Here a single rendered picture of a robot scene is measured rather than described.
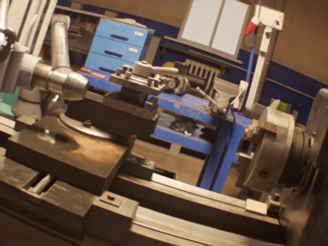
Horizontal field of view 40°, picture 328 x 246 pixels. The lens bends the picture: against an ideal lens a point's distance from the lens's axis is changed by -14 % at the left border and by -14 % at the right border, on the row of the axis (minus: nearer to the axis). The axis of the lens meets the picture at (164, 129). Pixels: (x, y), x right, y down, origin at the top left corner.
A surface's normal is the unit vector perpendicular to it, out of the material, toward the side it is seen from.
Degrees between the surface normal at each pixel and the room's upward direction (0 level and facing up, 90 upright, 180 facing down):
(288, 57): 90
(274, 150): 76
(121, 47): 90
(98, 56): 90
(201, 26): 90
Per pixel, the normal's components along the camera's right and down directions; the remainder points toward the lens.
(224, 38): -0.10, 0.19
